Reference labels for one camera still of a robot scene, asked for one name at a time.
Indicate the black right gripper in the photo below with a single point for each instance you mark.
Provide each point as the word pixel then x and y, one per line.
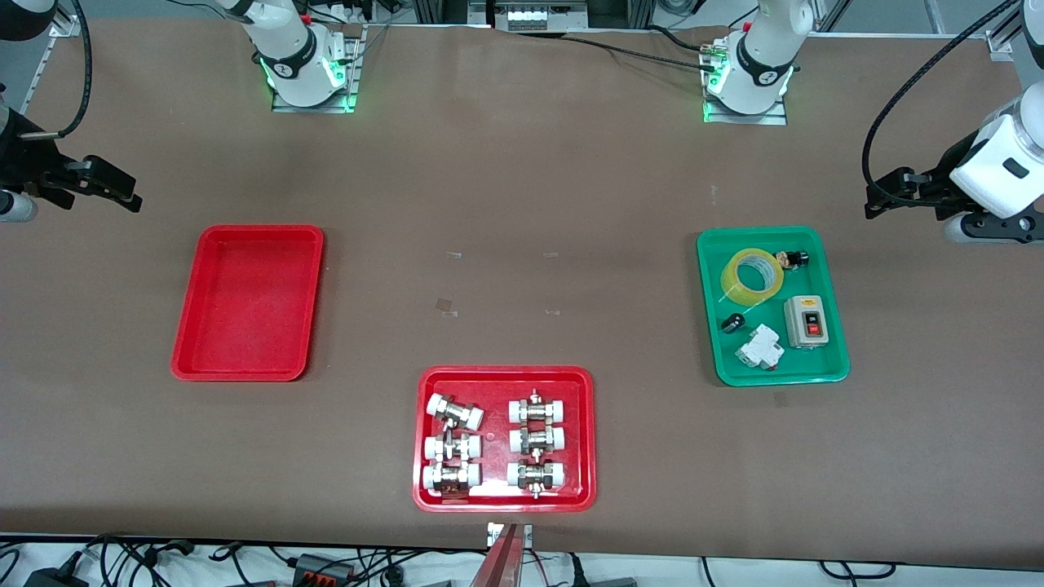
pixel 24 163

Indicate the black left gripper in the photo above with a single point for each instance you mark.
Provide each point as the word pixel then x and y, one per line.
pixel 935 184

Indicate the yellow tape roll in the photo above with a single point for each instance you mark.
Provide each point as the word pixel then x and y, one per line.
pixel 734 285

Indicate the empty red plastic tray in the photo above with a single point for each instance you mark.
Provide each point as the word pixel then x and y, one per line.
pixel 245 310

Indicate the green plastic tray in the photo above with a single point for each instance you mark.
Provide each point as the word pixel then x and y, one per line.
pixel 767 314

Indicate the red tray with fittings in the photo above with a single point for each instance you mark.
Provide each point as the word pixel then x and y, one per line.
pixel 497 432

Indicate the small black gold connector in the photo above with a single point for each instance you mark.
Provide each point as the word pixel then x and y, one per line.
pixel 795 260

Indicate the white circuit breaker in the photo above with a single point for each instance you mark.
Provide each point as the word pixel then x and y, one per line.
pixel 758 349

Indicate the small black cylinder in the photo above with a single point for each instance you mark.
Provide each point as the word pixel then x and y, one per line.
pixel 732 324

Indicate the black power adapter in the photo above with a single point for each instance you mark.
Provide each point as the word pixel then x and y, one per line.
pixel 53 577

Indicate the white-capped metal pipe fitting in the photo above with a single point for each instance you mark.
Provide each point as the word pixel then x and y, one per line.
pixel 451 447
pixel 537 410
pixel 455 412
pixel 537 440
pixel 451 477
pixel 537 475

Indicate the white terminal block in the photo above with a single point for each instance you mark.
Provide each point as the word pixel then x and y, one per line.
pixel 530 18

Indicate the black orange connector box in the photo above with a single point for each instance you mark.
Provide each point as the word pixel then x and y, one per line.
pixel 322 568

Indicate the black plug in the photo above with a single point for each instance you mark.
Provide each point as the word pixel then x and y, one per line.
pixel 603 580

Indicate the red aluminium bar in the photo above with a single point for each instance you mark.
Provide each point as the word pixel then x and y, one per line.
pixel 499 567

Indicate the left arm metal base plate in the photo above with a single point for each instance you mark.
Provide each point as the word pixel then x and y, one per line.
pixel 775 118

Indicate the grey push-button switch box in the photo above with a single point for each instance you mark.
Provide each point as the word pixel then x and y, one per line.
pixel 803 322

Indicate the aluminium corner bracket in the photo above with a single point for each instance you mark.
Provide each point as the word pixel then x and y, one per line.
pixel 1005 37

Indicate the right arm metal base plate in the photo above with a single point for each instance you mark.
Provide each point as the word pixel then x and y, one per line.
pixel 352 73

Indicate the aluminium frame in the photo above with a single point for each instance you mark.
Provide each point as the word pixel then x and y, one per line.
pixel 620 10

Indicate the white metal bracket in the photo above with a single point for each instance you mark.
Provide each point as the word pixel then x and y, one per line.
pixel 493 534

